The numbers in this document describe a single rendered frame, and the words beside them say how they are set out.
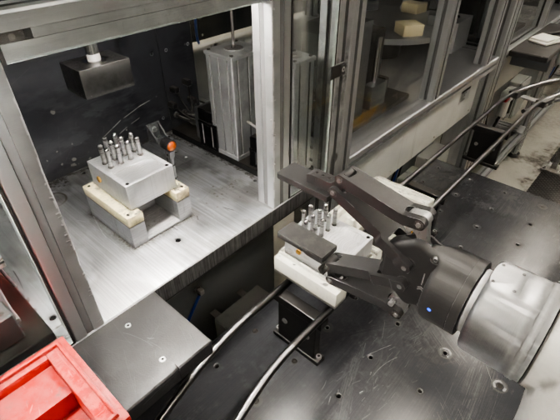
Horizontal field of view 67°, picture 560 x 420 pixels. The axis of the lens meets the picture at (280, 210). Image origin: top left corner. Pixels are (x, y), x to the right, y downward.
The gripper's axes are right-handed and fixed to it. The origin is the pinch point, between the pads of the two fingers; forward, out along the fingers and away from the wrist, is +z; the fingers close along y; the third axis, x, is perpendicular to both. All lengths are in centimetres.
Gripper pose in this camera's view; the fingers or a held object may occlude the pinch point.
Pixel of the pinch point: (302, 209)
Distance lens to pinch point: 49.5
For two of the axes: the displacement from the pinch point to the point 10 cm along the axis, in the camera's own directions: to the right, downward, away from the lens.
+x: -6.7, 4.6, -5.9
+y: 0.0, -7.9, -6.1
